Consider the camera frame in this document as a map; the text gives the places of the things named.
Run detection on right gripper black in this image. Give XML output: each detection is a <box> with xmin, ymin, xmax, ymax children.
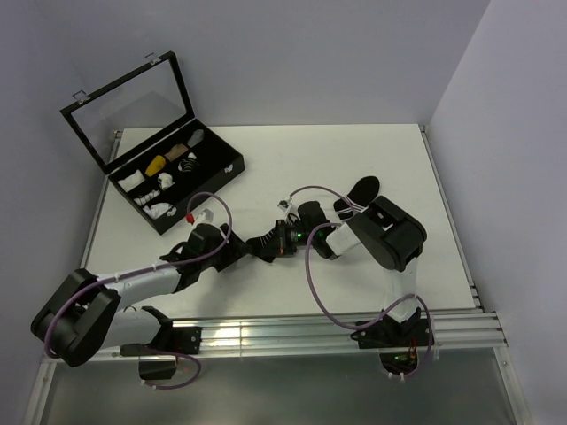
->
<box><xmin>260</xmin><ymin>219</ymin><xmax>316</xmax><ymax>257</ymax></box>

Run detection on black sock thin white stripes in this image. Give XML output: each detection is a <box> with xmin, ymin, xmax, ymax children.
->
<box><xmin>245</xmin><ymin>228</ymin><xmax>276</xmax><ymax>263</ymax></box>

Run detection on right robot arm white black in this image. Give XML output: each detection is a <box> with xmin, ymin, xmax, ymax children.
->
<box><xmin>265</xmin><ymin>196</ymin><xmax>427</xmax><ymax>345</ymax></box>

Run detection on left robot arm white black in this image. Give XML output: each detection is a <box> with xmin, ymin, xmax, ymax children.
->
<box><xmin>30</xmin><ymin>224</ymin><xmax>252</xmax><ymax>367</ymax></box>

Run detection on white crumpled sock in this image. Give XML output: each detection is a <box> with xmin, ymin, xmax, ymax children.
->
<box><xmin>143</xmin><ymin>203</ymin><xmax>173</xmax><ymax>220</ymax></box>

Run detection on white grey rolled sock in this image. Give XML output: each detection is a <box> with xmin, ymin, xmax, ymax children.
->
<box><xmin>158</xmin><ymin>173</ymin><xmax>175</xmax><ymax>191</ymax></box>

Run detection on white black patterned rolled sock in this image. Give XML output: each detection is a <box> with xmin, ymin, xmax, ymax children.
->
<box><xmin>134</xmin><ymin>190</ymin><xmax>160</xmax><ymax>206</ymax></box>

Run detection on black white striped rolled sock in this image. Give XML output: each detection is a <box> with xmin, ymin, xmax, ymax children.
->
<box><xmin>177</xmin><ymin>152</ymin><xmax>198</xmax><ymax>173</ymax></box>

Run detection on black ankle sock white cuff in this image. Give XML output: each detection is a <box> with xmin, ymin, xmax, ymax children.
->
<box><xmin>333</xmin><ymin>176</ymin><xmax>380</xmax><ymax>221</ymax></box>

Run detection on yellow rolled sock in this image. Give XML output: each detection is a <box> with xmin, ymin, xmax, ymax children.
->
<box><xmin>144</xmin><ymin>155</ymin><xmax>167</xmax><ymax>177</ymax></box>

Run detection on tan rolled sock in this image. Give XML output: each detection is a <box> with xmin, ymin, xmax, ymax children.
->
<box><xmin>164</xmin><ymin>143</ymin><xmax>188</xmax><ymax>162</ymax></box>

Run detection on black display case with lid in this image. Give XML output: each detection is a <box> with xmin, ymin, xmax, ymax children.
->
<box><xmin>60</xmin><ymin>51</ymin><xmax>245</xmax><ymax>235</ymax></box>

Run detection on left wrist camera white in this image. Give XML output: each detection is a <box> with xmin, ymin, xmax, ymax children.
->
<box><xmin>185</xmin><ymin>208</ymin><xmax>214</xmax><ymax>227</ymax></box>

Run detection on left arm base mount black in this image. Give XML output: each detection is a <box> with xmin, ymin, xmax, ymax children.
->
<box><xmin>120</xmin><ymin>327</ymin><xmax>202</xmax><ymax>389</ymax></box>

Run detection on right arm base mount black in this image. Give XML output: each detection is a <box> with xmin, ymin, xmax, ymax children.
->
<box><xmin>350</xmin><ymin>316</ymin><xmax>431</xmax><ymax>375</ymax></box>

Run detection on aluminium frame rail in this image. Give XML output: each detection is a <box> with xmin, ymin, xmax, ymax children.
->
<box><xmin>26</xmin><ymin>309</ymin><xmax>509</xmax><ymax>364</ymax></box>

